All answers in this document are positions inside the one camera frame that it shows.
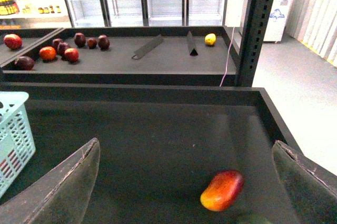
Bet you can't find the flat black divider strip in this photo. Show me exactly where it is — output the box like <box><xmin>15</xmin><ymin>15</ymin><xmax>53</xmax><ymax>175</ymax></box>
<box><xmin>132</xmin><ymin>35</ymin><xmax>163</xmax><ymax>60</ymax></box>

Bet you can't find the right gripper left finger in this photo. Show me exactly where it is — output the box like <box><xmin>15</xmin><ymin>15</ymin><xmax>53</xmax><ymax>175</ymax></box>
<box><xmin>1</xmin><ymin>138</ymin><xmax>100</xmax><ymax>223</ymax></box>

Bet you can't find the red apple in tray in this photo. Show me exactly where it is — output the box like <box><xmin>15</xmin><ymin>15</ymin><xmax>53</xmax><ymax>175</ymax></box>
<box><xmin>64</xmin><ymin>48</ymin><xmax>79</xmax><ymax>62</ymax></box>

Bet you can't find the dark plum right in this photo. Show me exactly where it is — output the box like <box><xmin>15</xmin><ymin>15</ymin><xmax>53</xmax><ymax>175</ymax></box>
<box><xmin>98</xmin><ymin>35</ymin><xmax>110</xmax><ymax>50</ymax></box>

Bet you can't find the small dark red fruit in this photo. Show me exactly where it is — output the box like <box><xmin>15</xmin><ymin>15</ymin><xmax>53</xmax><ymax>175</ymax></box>
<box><xmin>87</xmin><ymin>38</ymin><xmax>97</xmax><ymax>49</ymax></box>

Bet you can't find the near black display tray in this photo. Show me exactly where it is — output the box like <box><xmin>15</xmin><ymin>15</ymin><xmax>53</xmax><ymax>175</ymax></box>
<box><xmin>1</xmin><ymin>83</ymin><xmax>298</xmax><ymax>223</ymax></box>

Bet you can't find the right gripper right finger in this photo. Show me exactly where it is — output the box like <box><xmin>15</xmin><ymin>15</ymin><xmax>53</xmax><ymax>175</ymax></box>
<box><xmin>272</xmin><ymin>140</ymin><xmax>336</xmax><ymax>223</ymax></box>

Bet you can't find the red yellow mango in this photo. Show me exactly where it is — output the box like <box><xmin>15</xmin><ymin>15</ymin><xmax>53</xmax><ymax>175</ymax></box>
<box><xmin>200</xmin><ymin>170</ymin><xmax>244</xmax><ymax>212</ymax></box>

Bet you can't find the thin pink cable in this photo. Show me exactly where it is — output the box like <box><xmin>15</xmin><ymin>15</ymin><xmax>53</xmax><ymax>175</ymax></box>
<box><xmin>219</xmin><ymin>26</ymin><xmax>235</xmax><ymax>87</ymax></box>

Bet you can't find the dark plum front left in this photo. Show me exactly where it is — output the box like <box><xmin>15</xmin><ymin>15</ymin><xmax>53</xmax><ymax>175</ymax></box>
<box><xmin>14</xmin><ymin>56</ymin><xmax>35</xmax><ymax>70</ymax></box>

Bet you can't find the shelf with bottles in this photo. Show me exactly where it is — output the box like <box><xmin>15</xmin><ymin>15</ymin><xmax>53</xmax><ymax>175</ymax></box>
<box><xmin>1</xmin><ymin>0</ymin><xmax>71</xmax><ymax>29</ymax></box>

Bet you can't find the triangular black divider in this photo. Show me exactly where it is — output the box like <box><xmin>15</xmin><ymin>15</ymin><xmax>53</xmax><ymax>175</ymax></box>
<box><xmin>186</xmin><ymin>31</ymin><xmax>198</xmax><ymax>56</ymax></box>

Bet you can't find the red apple far left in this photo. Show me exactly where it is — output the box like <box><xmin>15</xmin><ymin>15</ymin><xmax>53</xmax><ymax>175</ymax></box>
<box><xmin>3</xmin><ymin>34</ymin><xmax>23</xmax><ymax>50</ymax></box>

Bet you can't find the left black display tray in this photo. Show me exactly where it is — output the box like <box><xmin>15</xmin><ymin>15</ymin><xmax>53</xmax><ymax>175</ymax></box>
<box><xmin>1</xmin><ymin>28</ymin><xmax>62</xmax><ymax>67</ymax></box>

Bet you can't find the dark plum middle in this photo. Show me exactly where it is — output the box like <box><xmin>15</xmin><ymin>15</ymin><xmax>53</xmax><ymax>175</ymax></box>
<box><xmin>57</xmin><ymin>42</ymin><xmax>71</xmax><ymax>57</ymax></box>

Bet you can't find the white blue chest freezer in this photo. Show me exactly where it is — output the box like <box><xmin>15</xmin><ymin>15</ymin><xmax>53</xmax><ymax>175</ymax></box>
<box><xmin>240</xmin><ymin>0</ymin><xmax>295</xmax><ymax>43</ymax></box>

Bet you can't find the far black display tray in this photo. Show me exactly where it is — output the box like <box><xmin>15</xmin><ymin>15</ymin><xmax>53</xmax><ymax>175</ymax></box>
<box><xmin>1</xmin><ymin>26</ymin><xmax>237</xmax><ymax>86</ymax></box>

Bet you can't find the dark plum tall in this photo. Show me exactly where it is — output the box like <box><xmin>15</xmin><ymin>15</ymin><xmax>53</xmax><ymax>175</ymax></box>
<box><xmin>74</xmin><ymin>33</ymin><xmax>86</xmax><ymax>48</ymax></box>

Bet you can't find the green fruit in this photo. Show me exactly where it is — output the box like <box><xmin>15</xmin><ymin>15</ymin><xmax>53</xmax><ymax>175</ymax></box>
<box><xmin>235</xmin><ymin>213</ymin><xmax>272</xmax><ymax>224</ymax></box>

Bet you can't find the light blue plastic basket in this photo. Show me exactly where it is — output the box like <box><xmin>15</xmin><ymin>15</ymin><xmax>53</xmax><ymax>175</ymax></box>
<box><xmin>1</xmin><ymin>91</ymin><xmax>36</xmax><ymax>196</ymax></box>

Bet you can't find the black display tray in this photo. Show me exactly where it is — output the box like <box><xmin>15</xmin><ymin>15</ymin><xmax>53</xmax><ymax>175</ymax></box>
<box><xmin>1</xmin><ymin>26</ymin><xmax>237</xmax><ymax>86</ymax></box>
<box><xmin>1</xmin><ymin>83</ymin><xmax>298</xmax><ymax>223</ymax></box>
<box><xmin>1</xmin><ymin>28</ymin><xmax>62</xmax><ymax>67</ymax></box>

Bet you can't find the orange red fruit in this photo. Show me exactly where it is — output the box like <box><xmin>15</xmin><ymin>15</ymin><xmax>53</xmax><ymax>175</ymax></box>
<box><xmin>39</xmin><ymin>46</ymin><xmax>57</xmax><ymax>61</ymax></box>

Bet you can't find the black perforated shelf post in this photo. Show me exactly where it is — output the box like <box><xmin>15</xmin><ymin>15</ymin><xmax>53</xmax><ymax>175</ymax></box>
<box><xmin>235</xmin><ymin>0</ymin><xmax>273</xmax><ymax>87</ymax></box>

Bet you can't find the yellow lemon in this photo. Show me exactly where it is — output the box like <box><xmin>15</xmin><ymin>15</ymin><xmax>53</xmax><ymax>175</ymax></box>
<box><xmin>205</xmin><ymin>33</ymin><xmax>216</xmax><ymax>46</ymax></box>

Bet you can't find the dark plum back left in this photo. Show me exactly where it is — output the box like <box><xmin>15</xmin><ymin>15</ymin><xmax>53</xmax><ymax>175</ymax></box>
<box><xmin>52</xmin><ymin>38</ymin><xmax>64</xmax><ymax>50</ymax></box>

